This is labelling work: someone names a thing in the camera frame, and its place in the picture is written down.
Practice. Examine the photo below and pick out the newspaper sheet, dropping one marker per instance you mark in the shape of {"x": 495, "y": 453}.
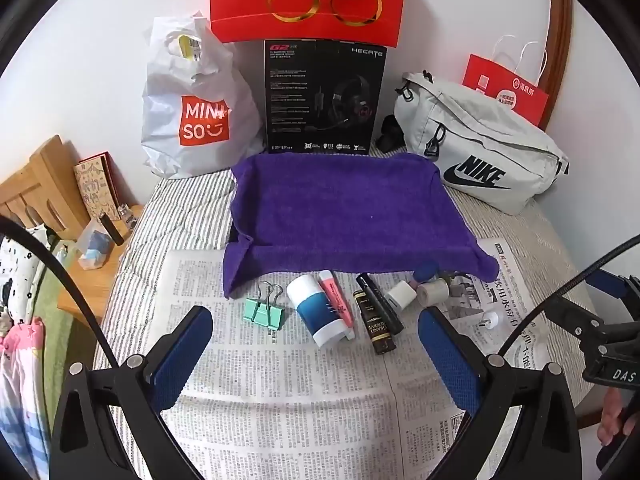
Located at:
{"x": 262, "y": 404}

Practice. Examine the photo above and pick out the red cherries gift bag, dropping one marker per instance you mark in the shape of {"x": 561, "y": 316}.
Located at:
{"x": 368, "y": 21}

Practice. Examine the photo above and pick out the white Miniso plastic bag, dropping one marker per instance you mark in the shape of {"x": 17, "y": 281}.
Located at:
{"x": 199, "y": 115}

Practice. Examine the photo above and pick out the pink tube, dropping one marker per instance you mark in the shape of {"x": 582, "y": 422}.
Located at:
{"x": 330, "y": 286}

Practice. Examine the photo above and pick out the wooden headboard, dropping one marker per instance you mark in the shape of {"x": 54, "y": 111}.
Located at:
{"x": 45, "y": 191}

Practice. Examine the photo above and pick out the white blue stick tube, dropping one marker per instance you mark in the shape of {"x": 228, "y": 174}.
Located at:
{"x": 315, "y": 309}

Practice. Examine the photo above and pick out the polka dot pillow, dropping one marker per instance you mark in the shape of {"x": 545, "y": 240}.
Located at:
{"x": 21, "y": 273}

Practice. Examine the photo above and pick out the white Nike bag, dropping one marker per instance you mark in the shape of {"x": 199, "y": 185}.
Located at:
{"x": 480, "y": 147}

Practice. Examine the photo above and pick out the patterned notebook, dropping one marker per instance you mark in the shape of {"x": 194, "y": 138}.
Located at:
{"x": 96, "y": 186}

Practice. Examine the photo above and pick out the black gold tube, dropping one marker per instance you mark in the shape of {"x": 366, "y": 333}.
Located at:
{"x": 379, "y": 334}

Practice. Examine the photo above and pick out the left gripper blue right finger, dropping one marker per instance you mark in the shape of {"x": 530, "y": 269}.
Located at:
{"x": 457, "y": 361}

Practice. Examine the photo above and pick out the white wall charger plug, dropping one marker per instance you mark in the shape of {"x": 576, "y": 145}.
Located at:
{"x": 401, "y": 296}

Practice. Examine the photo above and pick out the green binder clip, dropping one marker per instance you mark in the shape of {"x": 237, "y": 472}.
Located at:
{"x": 263, "y": 310}

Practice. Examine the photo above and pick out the white USB lamp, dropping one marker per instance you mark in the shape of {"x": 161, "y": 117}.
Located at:
{"x": 490, "y": 320}

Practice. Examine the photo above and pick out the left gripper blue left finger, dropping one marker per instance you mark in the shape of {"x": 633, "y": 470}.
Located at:
{"x": 171, "y": 361}

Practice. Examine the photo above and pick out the purple towel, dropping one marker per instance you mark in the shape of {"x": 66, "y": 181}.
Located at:
{"x": 346, "y": 213}

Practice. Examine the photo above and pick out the black Horizon tube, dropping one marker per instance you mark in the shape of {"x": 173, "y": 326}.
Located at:
{"x": 381, "y": 305}

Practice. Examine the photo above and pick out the blue lid vaseline jar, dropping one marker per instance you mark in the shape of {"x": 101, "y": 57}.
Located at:
{"x": 425, "y": 271}

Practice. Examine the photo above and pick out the clear box with blue item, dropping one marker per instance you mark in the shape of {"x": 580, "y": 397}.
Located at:
{"x": 94, "y": 246}

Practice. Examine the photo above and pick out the person's right hand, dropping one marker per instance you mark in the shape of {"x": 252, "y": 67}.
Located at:
{"x": 611, "y": 424}

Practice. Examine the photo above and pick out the black headset box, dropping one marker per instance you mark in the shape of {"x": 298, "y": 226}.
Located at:
{"x": 321, "y": 95}

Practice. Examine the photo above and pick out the wooden nightstand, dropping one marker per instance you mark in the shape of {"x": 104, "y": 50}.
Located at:
{"x": 96, "y": 285}

